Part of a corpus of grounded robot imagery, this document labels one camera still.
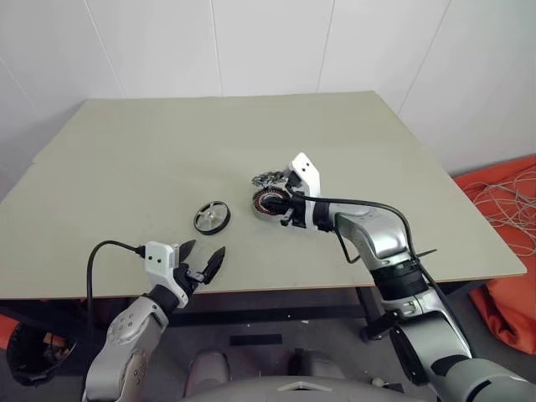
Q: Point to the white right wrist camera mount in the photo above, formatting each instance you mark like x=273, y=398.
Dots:
x=307, y=171

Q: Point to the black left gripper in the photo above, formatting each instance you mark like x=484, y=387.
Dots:
x=188, y=278

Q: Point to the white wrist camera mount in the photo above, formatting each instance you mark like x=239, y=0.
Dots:
x=157, y=255
x=307, y=171

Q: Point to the grey robot torso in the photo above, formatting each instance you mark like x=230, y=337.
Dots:
x=301, y=389

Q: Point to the black floor tape strip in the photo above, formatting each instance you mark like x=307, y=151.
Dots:
x=255, y=340

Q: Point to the black caster wheel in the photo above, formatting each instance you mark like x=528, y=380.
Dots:
x=370, y=333

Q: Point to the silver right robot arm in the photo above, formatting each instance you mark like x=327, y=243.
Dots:
x=385, y=234

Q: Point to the black table frame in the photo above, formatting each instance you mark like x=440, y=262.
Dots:
x=268, y=312

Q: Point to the black round bin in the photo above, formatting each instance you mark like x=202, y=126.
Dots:
x=39, y=356

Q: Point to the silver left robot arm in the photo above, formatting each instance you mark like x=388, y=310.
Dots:
x=125, y=331

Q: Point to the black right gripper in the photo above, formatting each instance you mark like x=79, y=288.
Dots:
x=298, y=211

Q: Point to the large orange cloth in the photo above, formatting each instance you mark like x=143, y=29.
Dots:
x=511, y=301

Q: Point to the silver motor housing with coils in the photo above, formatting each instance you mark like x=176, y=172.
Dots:
x=268, y=205

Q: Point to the black spoked rotor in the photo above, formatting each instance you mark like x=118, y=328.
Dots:
x=212, y=218

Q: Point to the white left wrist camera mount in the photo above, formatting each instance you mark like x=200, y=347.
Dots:
x=157, y=255

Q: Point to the small white floor object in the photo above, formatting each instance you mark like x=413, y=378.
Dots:
x=379, y=382

